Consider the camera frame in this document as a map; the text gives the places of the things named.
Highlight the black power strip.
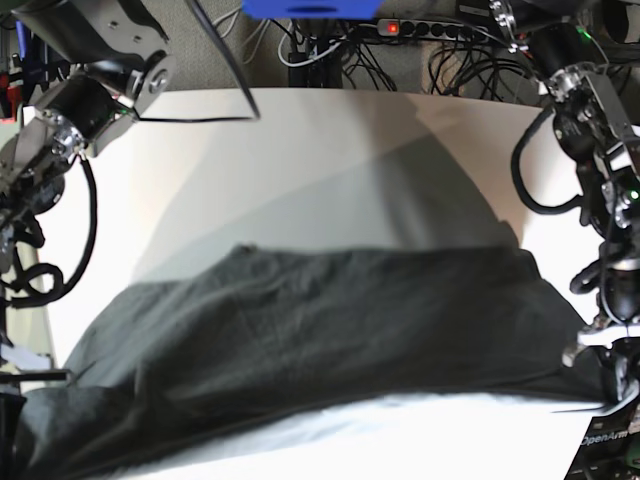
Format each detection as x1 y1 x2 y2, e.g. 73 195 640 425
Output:
375 19 488 43

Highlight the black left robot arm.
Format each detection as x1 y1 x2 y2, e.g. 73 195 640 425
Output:
489 1 639 410

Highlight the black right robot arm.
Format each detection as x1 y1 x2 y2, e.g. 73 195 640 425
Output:
1 1 176 309

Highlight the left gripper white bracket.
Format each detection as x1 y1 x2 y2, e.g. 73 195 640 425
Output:
562 319 640 406

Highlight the dark grey t-shirt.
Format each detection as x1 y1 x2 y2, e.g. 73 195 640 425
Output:
12 247 605 479

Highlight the blue plastic box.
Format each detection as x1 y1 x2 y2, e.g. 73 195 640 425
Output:
242 0 382 19

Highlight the red black clamp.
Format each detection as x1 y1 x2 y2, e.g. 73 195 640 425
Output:
1 72 22 123

